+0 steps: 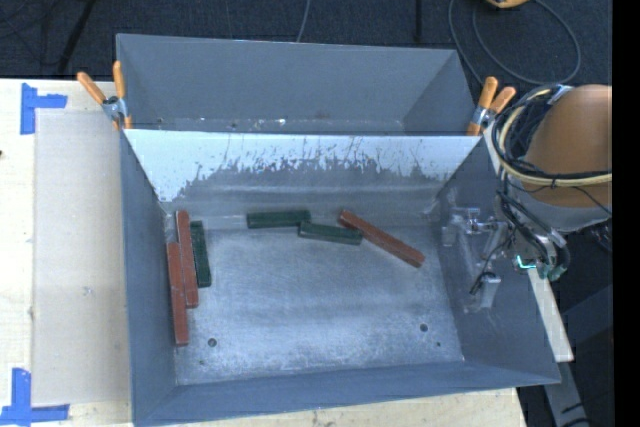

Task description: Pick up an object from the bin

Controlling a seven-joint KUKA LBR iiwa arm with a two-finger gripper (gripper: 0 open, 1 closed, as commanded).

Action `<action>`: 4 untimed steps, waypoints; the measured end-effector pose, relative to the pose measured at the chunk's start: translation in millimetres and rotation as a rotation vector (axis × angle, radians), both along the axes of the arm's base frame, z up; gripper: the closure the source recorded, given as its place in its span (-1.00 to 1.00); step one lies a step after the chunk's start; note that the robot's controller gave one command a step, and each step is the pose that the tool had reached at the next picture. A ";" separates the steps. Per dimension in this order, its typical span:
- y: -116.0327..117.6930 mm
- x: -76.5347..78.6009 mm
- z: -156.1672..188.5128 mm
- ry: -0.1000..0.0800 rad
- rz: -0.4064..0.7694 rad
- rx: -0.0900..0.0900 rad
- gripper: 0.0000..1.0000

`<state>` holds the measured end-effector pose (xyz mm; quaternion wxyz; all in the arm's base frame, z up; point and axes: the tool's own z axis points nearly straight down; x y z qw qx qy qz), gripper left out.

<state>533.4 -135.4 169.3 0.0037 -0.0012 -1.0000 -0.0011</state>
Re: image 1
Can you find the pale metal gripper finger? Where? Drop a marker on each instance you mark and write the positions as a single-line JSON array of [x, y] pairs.
[[462, 227], [490, 291]]

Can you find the red-brown flat block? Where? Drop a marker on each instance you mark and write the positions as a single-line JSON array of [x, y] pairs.
[[178, 300], [187, 260], [382, 238]]

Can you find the dark green flat block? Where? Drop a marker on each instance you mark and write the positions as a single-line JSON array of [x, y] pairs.
[[330, 233], [201, 257], [278, 218]]

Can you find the grey metal bin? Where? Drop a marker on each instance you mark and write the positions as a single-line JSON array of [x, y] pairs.
[[320, 305]]

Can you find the pale wood flat board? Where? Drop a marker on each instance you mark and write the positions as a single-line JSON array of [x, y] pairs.
[[80, 255]]

